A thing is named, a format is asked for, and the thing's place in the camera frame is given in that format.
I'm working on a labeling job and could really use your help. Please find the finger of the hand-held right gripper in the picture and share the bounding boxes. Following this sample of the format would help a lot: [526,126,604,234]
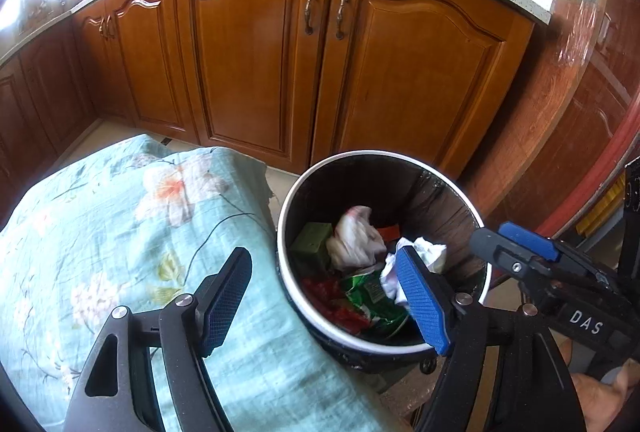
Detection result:
[497,221,608,280]
[469,227,557,293]

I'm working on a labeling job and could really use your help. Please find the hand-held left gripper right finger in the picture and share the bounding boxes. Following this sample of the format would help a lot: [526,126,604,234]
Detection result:
[395,246,586,432]

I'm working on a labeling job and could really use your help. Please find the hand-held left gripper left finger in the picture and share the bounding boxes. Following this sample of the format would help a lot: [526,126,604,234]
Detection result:
[62,247,253,432]

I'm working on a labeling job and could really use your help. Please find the white printed paper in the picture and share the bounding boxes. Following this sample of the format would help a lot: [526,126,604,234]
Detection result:
[379,237,448,307]

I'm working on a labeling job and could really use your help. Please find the green snack wrapper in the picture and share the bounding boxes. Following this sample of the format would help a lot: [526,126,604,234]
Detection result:
[341,269,411,338]

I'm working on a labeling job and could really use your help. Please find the white-rimmed black trash bin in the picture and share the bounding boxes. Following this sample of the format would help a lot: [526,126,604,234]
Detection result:
[276,152,493,375]

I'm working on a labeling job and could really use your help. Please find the white paper bag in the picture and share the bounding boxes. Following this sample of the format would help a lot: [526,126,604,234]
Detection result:
[327,206,388,273]

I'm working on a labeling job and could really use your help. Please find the red crinkled wrapper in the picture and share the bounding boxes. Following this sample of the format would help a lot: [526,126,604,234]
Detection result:
[301,277,371,335]

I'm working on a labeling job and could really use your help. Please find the green juice carton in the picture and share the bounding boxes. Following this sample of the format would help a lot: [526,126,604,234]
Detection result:
[290,222,335,270]

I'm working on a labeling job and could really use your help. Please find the yellow striped object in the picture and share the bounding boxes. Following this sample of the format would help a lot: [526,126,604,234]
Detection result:
[577,174,626,237]

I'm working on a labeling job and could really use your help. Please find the person's bare leg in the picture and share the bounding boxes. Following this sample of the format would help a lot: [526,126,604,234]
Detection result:
[557,342,640,432]

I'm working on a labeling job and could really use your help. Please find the plastic-wrapped wooden door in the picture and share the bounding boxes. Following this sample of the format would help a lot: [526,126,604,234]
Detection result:
[465,0,640,253]

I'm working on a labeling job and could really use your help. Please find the light blue floral tablecloth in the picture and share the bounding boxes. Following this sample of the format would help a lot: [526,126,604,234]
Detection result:
[0,134,396,432]

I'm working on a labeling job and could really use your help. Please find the wooden kitchen cabinets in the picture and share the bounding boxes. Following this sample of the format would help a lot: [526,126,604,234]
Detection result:
[0,0,538,177]

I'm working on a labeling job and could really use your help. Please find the bronze cabinet handle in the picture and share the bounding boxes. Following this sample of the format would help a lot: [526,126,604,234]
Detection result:
[304,0,320,36]
[335,0,352,40]

